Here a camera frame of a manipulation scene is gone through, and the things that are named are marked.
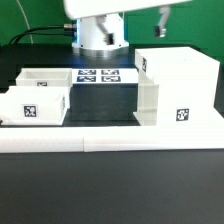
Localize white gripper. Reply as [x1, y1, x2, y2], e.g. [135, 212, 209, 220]
[63, 0, 191, 45]

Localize white drawer cabinet housing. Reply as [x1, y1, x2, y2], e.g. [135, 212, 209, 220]
[134, 47, 222, 126]

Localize white front drawer box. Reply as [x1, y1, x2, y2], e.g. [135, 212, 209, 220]
[0, 86, 70, 126]

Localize white drawer box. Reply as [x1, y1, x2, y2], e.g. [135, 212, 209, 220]
[16, 68, 72, 95]
[0, 86, 70, 126]

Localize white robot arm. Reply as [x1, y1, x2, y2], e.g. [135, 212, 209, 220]
[63, 0, 191, 58]

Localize white rear drawer box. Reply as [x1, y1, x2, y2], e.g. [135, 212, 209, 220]
[16, 68, 72, 95]

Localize white marker tag sheet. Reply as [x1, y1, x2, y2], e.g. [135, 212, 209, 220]
[72, 68, 138, 84]

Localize white U-shaped fence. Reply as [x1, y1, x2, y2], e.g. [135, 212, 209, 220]
[0, 110, 224, 154]

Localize white thin cable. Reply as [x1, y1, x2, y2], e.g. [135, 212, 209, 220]
[15, 0, 35, 45]

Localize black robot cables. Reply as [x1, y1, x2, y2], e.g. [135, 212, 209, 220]
[8, 23, 78, 46]

